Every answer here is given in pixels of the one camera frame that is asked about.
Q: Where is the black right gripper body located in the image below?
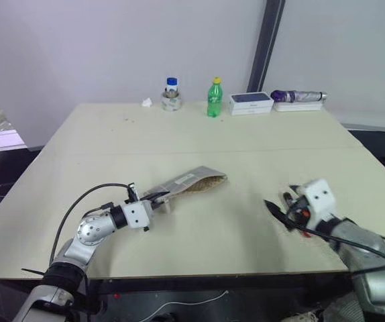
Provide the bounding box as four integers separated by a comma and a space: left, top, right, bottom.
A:
288, 193, 315, 233

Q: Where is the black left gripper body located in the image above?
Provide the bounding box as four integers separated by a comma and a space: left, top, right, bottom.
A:
141, 195, 160, 232

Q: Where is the black zip tie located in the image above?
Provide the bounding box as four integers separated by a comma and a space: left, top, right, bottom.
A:
20, 267, 48, 277

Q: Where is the long flat white box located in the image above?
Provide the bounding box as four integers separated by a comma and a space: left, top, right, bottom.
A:
272, 100, 324, 113

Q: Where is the flat white phone box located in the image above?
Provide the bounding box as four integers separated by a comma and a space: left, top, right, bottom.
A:
230, 106, 273, 117

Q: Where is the folded purple umbrella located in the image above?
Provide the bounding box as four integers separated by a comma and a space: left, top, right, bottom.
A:
270, 89, 329, 103

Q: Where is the white box with dark lid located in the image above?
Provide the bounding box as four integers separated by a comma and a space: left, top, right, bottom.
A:
229, 91, 275, 111

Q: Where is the small blue capped bottle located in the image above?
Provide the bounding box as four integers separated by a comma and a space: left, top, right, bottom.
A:
165, 77, 180, 97

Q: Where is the green plastic soda bottle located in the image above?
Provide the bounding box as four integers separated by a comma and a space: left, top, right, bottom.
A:
207, 76, 224, 119

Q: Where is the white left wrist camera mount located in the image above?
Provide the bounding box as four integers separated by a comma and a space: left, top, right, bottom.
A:
123, 201, 154, 231

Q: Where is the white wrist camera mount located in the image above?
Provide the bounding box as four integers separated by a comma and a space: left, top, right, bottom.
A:
123, 201, 154, 231
296, 178, 338, 233

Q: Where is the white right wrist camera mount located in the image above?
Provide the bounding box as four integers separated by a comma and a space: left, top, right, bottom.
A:
296, 178, 338, 233

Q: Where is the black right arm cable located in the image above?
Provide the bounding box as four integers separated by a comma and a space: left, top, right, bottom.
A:
285, 207, 385, 271

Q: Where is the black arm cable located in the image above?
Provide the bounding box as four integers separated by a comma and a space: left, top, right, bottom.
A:
285, 207, 385, 271
48, 182, 137, 269

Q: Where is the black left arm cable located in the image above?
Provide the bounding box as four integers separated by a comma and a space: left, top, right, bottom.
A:
48, 182, 137, 269

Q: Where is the thin white cable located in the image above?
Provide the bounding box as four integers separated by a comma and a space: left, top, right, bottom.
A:
158, 290, 230, 309

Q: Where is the dark grey wall pillar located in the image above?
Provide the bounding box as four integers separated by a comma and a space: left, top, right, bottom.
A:
247, 0, 286, 94

